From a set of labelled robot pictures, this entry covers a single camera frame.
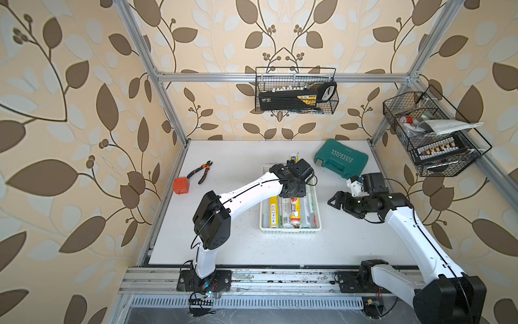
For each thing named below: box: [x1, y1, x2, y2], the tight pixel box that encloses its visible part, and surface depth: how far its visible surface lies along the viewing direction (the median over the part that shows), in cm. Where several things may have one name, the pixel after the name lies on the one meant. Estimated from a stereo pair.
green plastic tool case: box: [314, 138, 369, 179], surface depth 109 cm
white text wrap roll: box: [299, 195, 311, 229], surface depth 86 cm
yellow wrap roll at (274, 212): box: [269, 195, 280, 229], surface depth 85 cm
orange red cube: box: [172, 176, 190, 196], surface depth 98 cm
